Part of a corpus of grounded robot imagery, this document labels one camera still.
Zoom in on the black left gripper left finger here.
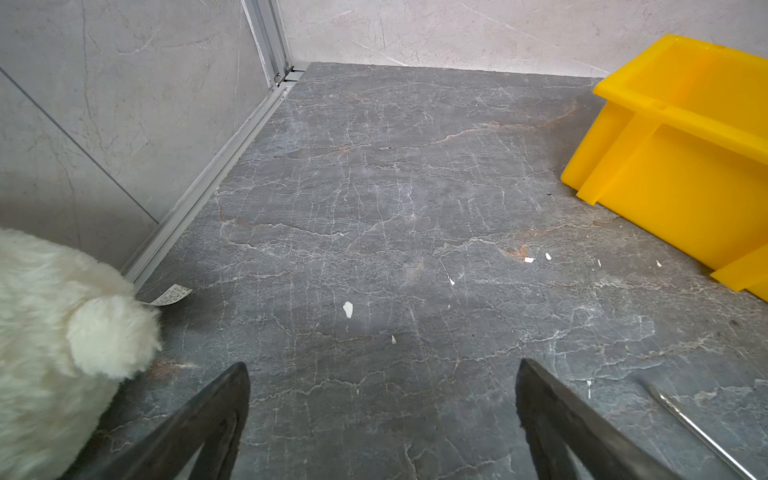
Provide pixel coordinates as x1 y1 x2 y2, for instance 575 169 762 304
62 362 251 479

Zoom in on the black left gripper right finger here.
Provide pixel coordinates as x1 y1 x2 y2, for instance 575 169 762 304
515 358 680 479

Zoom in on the silver shaft screwdriver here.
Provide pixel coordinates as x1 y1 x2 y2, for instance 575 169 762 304
641 381 757 480

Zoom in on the yellow plastic bin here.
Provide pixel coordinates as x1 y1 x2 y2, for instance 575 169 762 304
562 35 767 298

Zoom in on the white plush teddy bear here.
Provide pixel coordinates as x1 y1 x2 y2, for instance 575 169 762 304
1 228 161 479

